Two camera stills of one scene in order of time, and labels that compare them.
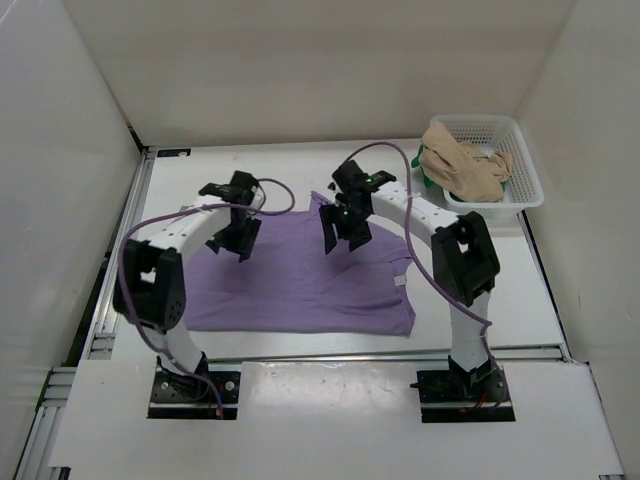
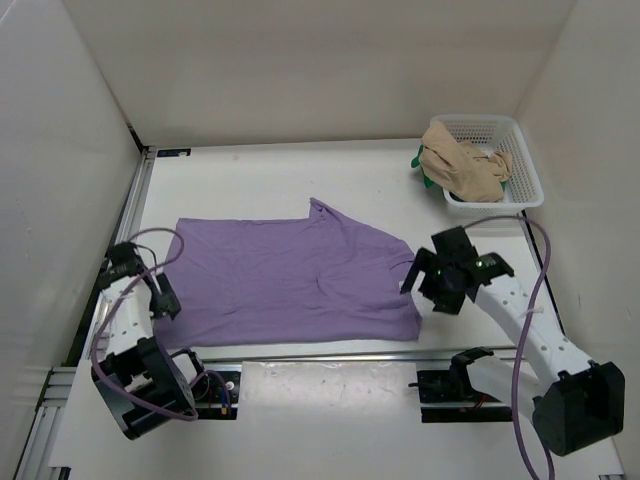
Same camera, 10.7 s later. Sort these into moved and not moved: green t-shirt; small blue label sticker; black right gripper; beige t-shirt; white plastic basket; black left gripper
Moved: black right gripper; black left gripper
Not moved: green t-shirt; small blue label sticker; white plastic basket; beige t-shirt
